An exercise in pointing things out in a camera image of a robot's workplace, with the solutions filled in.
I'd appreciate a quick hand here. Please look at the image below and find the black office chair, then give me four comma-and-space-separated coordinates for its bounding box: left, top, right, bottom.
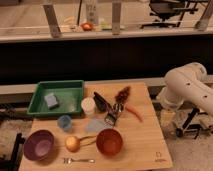
141, 0, 198, 29

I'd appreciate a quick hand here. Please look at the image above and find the green plastic tray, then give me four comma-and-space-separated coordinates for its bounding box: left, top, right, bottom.
27, 80, 84, 118

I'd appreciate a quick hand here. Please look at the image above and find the white cup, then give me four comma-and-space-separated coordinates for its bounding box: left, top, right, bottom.
81, 97, 96, 115

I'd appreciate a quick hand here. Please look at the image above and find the blue sponge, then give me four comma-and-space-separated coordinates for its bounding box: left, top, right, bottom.
44, 93, 59, 109

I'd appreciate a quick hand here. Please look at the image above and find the black stand base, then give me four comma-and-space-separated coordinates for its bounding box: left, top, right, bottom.
175, 108, 201, 138

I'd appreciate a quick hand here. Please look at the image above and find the blue plastic cup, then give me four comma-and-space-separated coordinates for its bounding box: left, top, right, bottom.
57, 115, 72, 132

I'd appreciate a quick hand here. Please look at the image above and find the silver fork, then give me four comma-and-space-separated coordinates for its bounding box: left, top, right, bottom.
63, 158, 95, 164

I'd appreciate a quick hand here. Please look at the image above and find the yellow onion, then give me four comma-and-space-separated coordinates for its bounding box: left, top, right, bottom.
65, 136, 80, 152

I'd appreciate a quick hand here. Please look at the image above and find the clear plastic lid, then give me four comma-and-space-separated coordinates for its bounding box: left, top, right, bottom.
85, 119, 106, 133

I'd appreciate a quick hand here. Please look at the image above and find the red apple background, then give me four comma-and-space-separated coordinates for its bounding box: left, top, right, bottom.
81, 23, 93, 31

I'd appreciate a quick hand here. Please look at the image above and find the purple bowl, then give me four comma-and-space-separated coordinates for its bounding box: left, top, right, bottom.
23, 130, 54, 161

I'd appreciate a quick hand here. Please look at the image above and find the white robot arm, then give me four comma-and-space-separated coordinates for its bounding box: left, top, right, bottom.
157, 62, 213, 116

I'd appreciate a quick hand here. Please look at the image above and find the gold spoon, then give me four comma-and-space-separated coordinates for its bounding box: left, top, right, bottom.
80, 135, 96, 146

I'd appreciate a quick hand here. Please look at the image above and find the brown pinecone brush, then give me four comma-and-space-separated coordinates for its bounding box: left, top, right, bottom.
115, 86, 131, 104

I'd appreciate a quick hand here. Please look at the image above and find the red bowl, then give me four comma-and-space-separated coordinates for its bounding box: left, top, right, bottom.
96, 129, 123, 156

